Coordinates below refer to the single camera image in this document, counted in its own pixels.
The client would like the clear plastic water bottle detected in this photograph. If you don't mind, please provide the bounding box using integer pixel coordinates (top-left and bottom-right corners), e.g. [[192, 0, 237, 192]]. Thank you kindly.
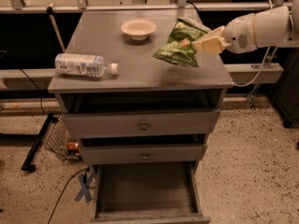
[[55, 53, 119, 77]]

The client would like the grey wooden drawer cabinet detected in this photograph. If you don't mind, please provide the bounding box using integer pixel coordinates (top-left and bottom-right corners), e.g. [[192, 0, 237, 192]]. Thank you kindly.
[[47, 8, 235, 224]]

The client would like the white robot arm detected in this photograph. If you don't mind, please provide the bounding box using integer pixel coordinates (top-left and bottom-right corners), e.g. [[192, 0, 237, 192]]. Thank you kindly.
[[192, 0, 299, 54]]

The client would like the grey top drawer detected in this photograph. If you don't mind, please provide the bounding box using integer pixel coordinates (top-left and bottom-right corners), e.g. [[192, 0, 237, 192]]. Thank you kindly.
[[63, 109, 220, 139]]

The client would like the black metal bar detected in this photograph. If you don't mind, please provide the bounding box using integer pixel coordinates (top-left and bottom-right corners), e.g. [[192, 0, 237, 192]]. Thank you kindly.
[[21, 113, 54, 173]]

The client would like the wire mesh basket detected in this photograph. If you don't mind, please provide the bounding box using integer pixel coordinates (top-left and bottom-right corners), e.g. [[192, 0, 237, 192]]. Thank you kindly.
[[45, 116, 81, 161]]

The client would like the orange soda can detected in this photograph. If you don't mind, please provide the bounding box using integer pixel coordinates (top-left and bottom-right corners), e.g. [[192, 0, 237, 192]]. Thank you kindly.
[[66, 141, 78, 152]]

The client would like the wooden stick black tip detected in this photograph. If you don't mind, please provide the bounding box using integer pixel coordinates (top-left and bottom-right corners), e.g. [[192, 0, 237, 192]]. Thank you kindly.
[[46, 3, 65, 52]]

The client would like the white paper bowl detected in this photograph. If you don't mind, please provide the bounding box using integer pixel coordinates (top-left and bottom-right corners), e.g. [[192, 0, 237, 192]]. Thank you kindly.
[[121, 19, 156, 41]]

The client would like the black floor cable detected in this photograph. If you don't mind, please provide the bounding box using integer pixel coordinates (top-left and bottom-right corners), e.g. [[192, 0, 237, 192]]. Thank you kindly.
[[47, 166, 92, 224]]

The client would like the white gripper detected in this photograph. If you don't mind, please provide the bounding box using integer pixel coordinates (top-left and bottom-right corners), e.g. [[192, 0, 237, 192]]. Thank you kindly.
[[192, 13, 257, 54]]

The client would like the blue tape cross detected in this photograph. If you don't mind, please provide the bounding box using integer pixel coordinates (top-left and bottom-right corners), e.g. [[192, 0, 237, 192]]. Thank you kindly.
[[75, 174, 93, 203]]

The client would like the grey open bottom drawer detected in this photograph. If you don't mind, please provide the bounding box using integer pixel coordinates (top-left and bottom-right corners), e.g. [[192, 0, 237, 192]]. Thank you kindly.
[[91, 162, 210, 224]]

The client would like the grey middle drawer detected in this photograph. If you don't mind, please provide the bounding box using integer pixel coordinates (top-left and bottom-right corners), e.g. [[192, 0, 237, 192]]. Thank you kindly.
[[80, 144, 206, 165]]

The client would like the black wall cable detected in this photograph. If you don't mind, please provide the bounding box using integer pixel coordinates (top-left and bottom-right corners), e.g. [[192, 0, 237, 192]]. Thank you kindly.
[[0, 49, 48, 115]]

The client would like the white cable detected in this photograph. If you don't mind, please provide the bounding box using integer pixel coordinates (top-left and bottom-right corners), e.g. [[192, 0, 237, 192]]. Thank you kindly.
[[233, 0, 275, 88]]

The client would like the green jalapeno chip bag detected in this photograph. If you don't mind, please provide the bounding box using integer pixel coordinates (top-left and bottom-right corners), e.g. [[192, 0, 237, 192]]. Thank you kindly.
[[152, 17, 210, 67]]

